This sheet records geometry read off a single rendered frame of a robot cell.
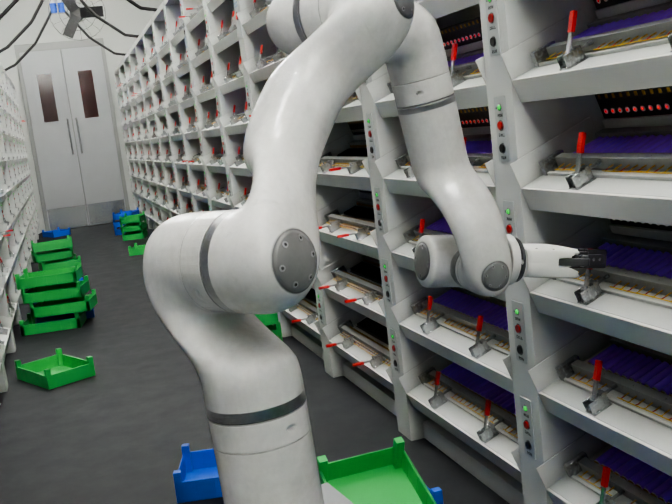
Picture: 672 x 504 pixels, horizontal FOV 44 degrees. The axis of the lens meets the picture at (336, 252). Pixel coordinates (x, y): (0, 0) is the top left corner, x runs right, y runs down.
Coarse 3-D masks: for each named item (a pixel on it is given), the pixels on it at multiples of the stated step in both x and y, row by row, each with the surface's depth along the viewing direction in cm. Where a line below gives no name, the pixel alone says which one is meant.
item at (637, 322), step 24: (576, 240) 161; (600, 240) 162; (528, 288) 159; (552, 288) 156; (576, 288) 151; (624, 288) 142; (552, 312) 155; (576, 312) 146; (600, 312) 138; (624, 312) 135; (648, 312) 131; (624, 336) 135; (648, 336) 128
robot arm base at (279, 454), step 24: (216, 432) 98; (240, 432) 96; (264, 432) 96; (288, 432) 97; (216, 456) 100; (240, 456) 96; (264, 456) 96; (288, 456) 97; (312, 456) 101; (240, 480) 97; (264, 480) 96; (288, 480) 97; (312, 480) 100
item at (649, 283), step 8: (584, 272) 152; (592, 272) 150; (600, 272) 147; (608, 272) 145; (616, 272) 143; (624, 272) 142; (632, 272) 140; (608, 280) 146; (616, 280) 144; (624, 280) 141; (632, 280) 139; (640, 280) 137; (648, 280) 135; (656, 280) 134; (664, 280) 133; (616, 288) 141; (632, 288) 138; (640, 288) 138; (648, 288) 136; (656, 288) 134; (664, 288) 132; (648, 296) 134
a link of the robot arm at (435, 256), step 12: (420, 240) 135; (432, 240) 132; (444, 240) 132; (420, 252) 134; (432, 252) 131; (444, 252) 131; (456, 252) 131; (420, 264) 134; (432, 264) 131; (444, 264) 131; (420, 276) 135; (432, 276) 131; (444, 276) 131
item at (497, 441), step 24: (432, 360) 232; (408, 384) 231; (432, 384) 226; (456, 384) 216; (480, 384) 211; (432, 408) 216; (456, 408) 210; (480, 408) 204; (504, 408) 196; (456, 432) 204; (480, 432) 192; (504, 432) 189; (504, 456) 182
